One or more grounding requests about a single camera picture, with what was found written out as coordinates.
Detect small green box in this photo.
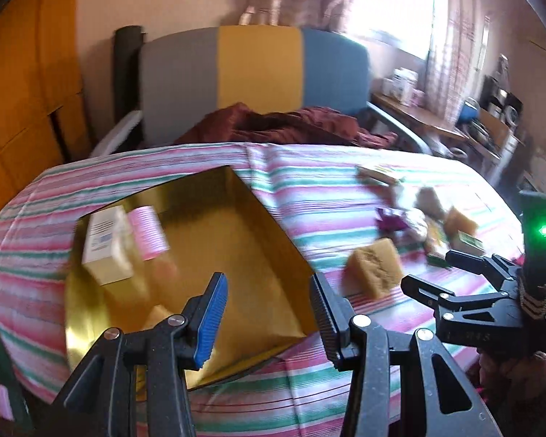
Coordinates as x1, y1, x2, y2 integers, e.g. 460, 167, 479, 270
455, 233, 485, 256

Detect grey yellow blue chair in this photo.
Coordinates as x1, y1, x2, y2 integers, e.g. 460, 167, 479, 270
91, 25, 433, 155

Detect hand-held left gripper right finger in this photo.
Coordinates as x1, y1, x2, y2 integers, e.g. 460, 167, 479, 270
309, 273, 501, 437

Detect striped bed sheet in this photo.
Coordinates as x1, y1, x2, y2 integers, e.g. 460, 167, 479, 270
0, 141, 546, 437

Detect shelf unit with appliances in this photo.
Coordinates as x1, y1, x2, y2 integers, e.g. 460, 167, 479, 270
473, 55, 529, 178

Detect maroon jacket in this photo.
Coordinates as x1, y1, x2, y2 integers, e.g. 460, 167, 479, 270
173, 104, 399, 150

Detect white boxes on desk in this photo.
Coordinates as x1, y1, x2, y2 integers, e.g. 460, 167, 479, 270
382, 68, 424, 105

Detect orange wooden wardrobe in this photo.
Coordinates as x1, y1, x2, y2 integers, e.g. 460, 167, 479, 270
0, 0, 92, 205

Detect wooden desk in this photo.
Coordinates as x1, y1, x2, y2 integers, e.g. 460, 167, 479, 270
373, 93, 469, 146

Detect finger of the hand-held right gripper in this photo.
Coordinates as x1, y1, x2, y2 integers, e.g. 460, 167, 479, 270
446, 249, 522, 292
400, 274, 506, 324

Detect gold cardboard box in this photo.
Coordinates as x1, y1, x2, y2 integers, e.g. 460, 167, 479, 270
64, 166, 317, 392

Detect white carton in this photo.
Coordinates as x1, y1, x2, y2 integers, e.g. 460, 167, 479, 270
81, 206, 135, 287

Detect white plastic bundle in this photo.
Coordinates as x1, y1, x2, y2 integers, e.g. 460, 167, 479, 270
405, 209, 431, 242

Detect purple wrapper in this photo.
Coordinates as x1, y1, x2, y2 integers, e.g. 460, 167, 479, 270
375, 207, 408, 233

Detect yellow green snack packet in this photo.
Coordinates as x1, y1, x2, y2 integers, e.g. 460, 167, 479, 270
425, 218, 451, 256

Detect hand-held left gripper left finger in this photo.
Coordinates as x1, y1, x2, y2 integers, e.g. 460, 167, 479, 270
50, 272, 229, 437

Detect beige fuzzy ball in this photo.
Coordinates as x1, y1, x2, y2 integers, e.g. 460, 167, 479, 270
414, 186, 444, 214

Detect person's right hand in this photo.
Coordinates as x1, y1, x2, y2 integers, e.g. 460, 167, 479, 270
478, 348, 546, 397

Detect yellow green flat packet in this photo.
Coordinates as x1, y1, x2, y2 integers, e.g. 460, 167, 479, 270
357, 165, 403, 186

